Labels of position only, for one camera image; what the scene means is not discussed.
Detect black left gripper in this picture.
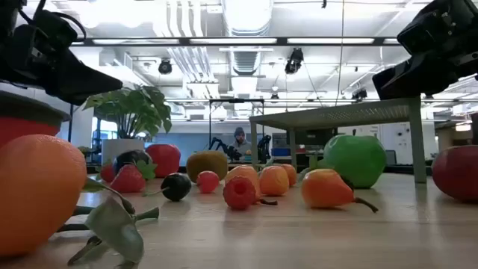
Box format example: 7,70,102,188
0,0,124,107

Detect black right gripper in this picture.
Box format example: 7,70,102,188
371,0,478,101

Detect red colander with grey rim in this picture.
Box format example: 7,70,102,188
0,90,72,149

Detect dark purple plum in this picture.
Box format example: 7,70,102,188
112,149,153,176

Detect green apple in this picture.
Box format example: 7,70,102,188
323,133,388,190

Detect large red apple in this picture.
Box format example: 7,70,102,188
145,143,182,179

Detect orange pear with stem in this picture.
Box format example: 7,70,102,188
300,168,379,214

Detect black cherry with stem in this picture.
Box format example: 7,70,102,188
143,172,193,203

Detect brown kiwi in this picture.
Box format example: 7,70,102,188
185,149,229,184

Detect small orange apricot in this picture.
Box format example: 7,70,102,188
279,163,298,188
258,164,291,197

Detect small round red berry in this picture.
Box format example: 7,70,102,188
196,170,221,194

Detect black vertical pole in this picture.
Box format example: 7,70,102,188
66,103,75,143

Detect green plant in white pot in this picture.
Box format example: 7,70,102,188
81,84,173,166

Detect green perforated metal shelf riser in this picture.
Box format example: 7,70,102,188
249,96,429,185

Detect red nectarine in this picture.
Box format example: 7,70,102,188
431,144,478,204

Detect orange tangerine with leaves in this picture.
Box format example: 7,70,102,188
0,133,161,269

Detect blue storage bin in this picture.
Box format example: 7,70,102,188
271,146,293,158

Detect person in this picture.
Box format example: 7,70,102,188
229,126,253,161

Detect orange apricot with stem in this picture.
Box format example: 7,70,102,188
224,164,279,206

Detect red raspberry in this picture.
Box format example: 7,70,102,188
222,175,258,211

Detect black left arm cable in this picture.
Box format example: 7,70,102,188
16,0,88,43

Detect black overhead frame bar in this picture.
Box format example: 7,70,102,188
70,36,400,48

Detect black background rig frame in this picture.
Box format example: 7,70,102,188
207,97,266,150

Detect silver ventilation duct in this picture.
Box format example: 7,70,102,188
220,0,275,78

